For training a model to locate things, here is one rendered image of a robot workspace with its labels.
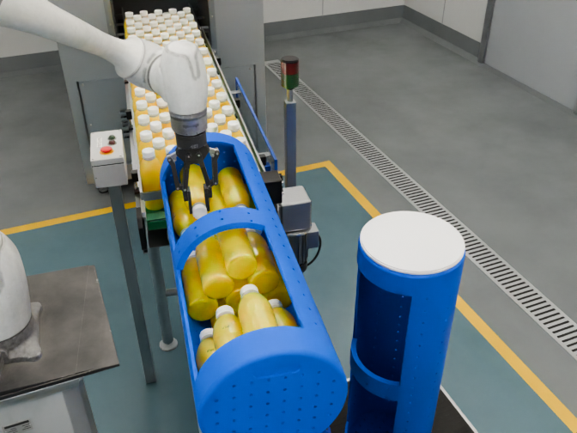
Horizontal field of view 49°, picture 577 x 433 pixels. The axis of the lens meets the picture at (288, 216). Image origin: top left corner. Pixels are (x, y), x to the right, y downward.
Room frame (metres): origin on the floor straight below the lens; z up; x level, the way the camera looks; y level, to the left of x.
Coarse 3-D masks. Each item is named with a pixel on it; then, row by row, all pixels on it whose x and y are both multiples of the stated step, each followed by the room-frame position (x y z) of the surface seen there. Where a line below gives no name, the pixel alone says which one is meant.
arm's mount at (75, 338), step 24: (48, 288) 1.19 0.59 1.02; (72, 288) 1.19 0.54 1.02; (96, 288) 1.19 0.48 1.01; (48, 312) 1.10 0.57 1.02; (72, 312) 1.10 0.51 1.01; (96, 312) 1.11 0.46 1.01; (48, 336) 1.02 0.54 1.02; (72, 336) 1.02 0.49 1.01; (96, 336) 1.03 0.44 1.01; (48, 360) 0.95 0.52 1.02; (72, 360) 0.95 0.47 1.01; (96, 360) 0.96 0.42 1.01; (0, 384) 0.88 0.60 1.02; (24, 384) 0.88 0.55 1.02; (48, 384) 0.89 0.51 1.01
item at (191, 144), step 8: (176, 136) 1.37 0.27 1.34; (184, 136) 1.36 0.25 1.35; (192, 136) 1.36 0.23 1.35; (200, 136) 1.36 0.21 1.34; (184, 144) 1.35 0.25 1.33; (192, 144) 1.35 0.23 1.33; (200, 144) 1.36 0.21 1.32; (176, 152) 1.37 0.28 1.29; (184, 152) 1.37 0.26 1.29; (192, 152) 1.38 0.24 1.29; (200, 152) 1.38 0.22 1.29; (208, 152) 1.39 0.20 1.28; (184, 160) 1.37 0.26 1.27; (192, 160) 1.38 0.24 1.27
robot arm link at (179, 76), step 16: (176, 48) 1.37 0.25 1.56; (192, 48) 1.38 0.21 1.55; (160, 64) 1.39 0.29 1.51; (176, 64) 1.34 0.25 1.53; (192, 64) 1.35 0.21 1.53; (160, 80) 1.37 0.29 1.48; (176, 80) 1.34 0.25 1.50; (192, 80) 1.34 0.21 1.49; (176, 96) 1.34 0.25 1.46; (192, 96) 1.34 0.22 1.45; (176, 112) 1.35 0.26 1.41; (192, 112) 1.35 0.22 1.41
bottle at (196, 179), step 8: (192, 168) 1.55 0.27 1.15; (200, 168) 1.56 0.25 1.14; (192, 176) 1.50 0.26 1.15; (200, 176) 1.51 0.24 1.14; (192, 184) 1.47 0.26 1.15; (200, 184) 1.47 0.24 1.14; (192, 192) 1.43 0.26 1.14; (200, 192) 1.43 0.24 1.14; (192, 200) 1.41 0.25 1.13; (200, 200) 1.41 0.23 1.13
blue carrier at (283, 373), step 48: (240, 144) 1.60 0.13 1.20; (192, 240) 1.14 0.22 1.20; (288, 288) 0.95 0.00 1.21; (192, 336) 1.00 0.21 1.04; (240, 336) 0.81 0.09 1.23; (288, 336) 0.81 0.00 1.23; (192, 384) 0.80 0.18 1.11; (240, 384) 0.75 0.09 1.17; (288, 384) 0.77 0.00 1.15; (336, 384) 0.79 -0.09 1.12; (240, 432) 0.74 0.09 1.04; (288, 432) 0.77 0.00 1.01
